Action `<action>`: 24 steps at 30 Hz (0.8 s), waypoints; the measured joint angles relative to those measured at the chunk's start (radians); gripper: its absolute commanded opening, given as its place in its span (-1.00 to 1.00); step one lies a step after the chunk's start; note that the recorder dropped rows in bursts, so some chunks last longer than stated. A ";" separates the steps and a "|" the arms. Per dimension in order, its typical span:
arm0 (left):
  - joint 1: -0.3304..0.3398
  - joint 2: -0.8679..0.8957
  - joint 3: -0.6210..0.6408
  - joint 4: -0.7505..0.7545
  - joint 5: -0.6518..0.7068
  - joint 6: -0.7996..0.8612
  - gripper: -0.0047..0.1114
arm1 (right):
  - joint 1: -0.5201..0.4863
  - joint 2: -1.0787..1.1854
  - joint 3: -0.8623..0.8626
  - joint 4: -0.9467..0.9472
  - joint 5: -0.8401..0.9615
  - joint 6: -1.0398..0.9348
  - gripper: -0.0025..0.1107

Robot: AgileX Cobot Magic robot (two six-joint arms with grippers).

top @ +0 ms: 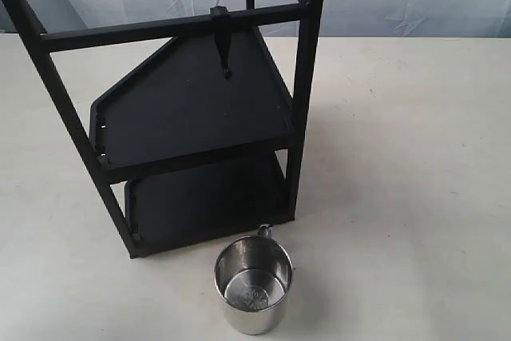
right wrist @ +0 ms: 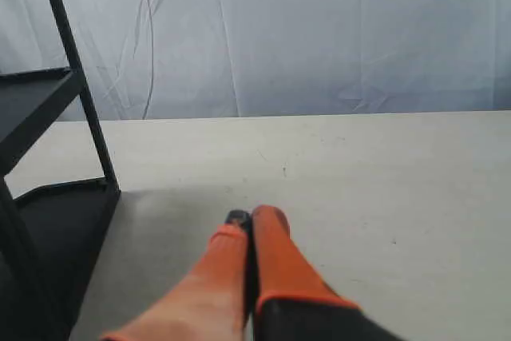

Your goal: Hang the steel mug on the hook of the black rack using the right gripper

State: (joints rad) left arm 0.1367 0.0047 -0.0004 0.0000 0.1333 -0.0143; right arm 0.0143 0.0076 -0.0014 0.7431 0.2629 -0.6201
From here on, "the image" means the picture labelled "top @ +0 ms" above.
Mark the stainless steel mug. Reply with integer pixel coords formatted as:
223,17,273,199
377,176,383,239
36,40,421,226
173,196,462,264
214,224,294,335

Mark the black metal shelf rack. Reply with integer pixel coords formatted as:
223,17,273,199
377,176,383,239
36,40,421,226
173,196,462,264
2,0,323,258

